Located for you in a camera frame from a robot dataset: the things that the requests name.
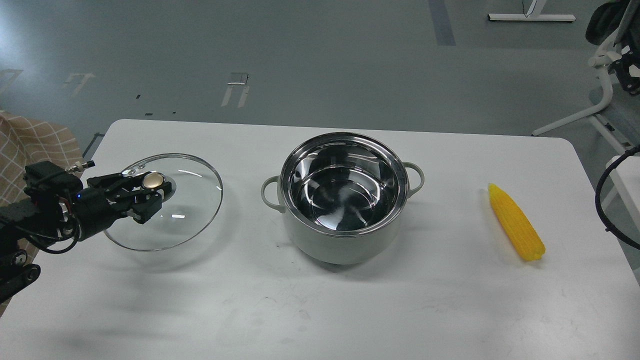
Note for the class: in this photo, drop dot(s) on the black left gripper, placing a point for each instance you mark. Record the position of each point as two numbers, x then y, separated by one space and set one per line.
94 213

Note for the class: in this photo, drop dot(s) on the glass pot lid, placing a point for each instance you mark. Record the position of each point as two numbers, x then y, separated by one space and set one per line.
196 198

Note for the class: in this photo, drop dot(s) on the yellow corn cob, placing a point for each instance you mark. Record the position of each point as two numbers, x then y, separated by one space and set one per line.
516 225

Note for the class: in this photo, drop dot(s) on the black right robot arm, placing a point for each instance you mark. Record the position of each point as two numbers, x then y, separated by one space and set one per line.
602 202

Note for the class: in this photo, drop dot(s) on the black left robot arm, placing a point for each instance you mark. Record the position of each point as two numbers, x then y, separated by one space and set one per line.
60 211

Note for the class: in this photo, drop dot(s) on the white metal cooking pot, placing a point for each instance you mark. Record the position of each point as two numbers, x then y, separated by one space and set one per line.
341 196

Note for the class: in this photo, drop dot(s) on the brown checkered cloth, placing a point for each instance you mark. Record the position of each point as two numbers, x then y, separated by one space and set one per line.
25 141

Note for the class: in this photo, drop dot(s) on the white side table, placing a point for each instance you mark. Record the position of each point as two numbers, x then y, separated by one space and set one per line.
626 184

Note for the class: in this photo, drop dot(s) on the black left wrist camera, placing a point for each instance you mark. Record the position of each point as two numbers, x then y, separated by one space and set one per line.
47 177

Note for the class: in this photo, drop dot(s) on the white desk frame foot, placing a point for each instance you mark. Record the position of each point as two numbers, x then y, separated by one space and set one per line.
534 13

